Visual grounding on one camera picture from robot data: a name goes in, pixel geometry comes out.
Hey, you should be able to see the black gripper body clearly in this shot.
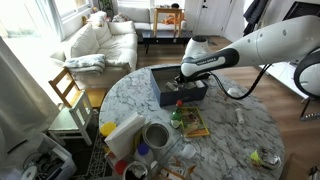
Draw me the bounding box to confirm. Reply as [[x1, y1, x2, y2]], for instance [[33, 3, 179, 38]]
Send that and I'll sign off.
[[175, 73, 210, 86]]

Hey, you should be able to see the dark blue cardboard box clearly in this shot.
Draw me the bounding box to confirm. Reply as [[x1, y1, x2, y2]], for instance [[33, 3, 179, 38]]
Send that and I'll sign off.
[[150, 66, 208, 107]]

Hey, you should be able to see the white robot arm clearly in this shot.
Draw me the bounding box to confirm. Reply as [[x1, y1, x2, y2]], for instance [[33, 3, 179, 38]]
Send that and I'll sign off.
[[176, 15, 320, 98]]

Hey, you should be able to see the green sauce bottle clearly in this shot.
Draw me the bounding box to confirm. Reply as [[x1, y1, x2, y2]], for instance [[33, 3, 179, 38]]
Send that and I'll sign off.
[[171, 100, 183, 129]]

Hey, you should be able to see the dark coffee table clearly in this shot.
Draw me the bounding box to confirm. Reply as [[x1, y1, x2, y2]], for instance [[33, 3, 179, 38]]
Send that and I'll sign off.
[[142, 30, 193, 50]]

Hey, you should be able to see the grey paint can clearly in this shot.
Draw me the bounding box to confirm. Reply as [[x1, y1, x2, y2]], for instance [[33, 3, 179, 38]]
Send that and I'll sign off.
[[142, 122, 170, 150]]

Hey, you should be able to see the clear plastic container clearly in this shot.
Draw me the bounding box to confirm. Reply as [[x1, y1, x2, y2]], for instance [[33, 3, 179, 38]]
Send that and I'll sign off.
[[142, 121, 196, 180]]

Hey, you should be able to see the white squeeze tube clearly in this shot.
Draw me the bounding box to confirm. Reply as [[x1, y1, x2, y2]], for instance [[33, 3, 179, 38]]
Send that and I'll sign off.
[[235, 108, 245, 123]]

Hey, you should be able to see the wooden side table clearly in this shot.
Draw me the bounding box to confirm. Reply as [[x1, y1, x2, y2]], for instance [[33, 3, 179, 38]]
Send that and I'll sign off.
[[153, 7, 184, 36]]

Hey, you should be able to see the white sofa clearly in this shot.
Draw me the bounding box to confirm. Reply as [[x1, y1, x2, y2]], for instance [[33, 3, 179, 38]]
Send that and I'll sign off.
[[50, 7, 153, 89]]

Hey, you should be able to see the blue cap jar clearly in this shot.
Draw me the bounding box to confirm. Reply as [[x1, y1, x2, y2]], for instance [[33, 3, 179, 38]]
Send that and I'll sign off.
[[134, 143, 154, 168]]

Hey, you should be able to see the folded grey blanket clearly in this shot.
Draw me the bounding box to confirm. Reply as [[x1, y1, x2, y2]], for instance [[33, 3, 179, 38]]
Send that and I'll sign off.
[[64, 54, 106, 74]]

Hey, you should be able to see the orange torn snack bag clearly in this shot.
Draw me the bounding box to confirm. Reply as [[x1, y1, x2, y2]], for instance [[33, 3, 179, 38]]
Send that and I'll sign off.
[[155, 156, 195, 180]]

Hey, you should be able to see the yellow plastic lid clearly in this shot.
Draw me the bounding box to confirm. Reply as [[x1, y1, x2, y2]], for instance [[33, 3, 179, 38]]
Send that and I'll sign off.
[[100, 122, 117, 137]]

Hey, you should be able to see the metal bowl with foil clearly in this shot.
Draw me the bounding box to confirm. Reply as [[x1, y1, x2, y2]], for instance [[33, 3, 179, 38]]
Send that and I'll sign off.
[[250, 146, 281, 170]]

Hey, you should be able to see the white step stool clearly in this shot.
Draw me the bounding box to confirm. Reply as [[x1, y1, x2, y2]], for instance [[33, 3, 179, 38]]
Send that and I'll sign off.
[[48, 91, 93, 146]]

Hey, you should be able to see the white storage bin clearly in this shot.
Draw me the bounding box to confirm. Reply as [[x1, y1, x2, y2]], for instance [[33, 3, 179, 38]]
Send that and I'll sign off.
[[0, 133, 78, 180]]

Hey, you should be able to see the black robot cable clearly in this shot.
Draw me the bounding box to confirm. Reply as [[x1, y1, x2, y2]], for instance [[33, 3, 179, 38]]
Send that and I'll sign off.
[[209, 63, 274, 101]]

